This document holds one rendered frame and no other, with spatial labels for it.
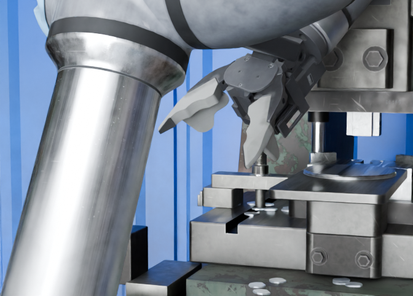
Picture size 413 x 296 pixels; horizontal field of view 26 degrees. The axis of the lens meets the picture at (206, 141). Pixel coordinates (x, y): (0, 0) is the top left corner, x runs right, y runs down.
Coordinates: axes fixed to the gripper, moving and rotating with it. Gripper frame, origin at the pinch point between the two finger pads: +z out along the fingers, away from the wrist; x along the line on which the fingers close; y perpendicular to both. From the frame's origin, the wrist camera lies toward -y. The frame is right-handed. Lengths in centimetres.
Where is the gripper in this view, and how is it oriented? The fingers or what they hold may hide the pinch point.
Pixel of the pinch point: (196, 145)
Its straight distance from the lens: 102.3
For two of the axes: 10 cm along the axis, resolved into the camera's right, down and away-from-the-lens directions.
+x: -6.7, -2.6, 6.9
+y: 4.2, 6.3, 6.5
